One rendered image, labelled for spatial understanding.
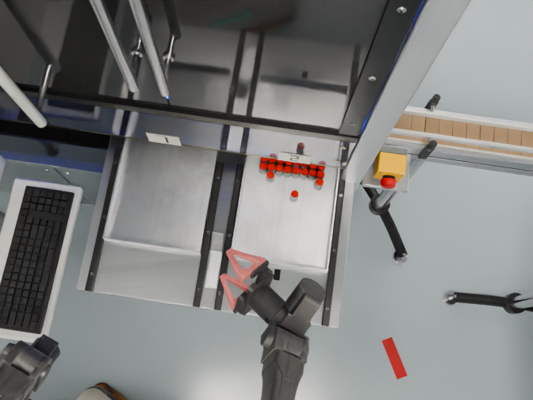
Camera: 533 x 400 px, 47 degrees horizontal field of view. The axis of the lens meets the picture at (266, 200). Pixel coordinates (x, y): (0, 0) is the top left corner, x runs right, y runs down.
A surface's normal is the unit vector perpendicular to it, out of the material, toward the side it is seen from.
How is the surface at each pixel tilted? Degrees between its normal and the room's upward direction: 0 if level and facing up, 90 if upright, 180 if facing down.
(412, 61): 90
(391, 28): 90
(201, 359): 0
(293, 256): 0
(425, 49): 90
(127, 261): 0
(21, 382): 41
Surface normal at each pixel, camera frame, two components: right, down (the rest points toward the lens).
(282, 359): 0.48, -0.66
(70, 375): 0.03, -0.25
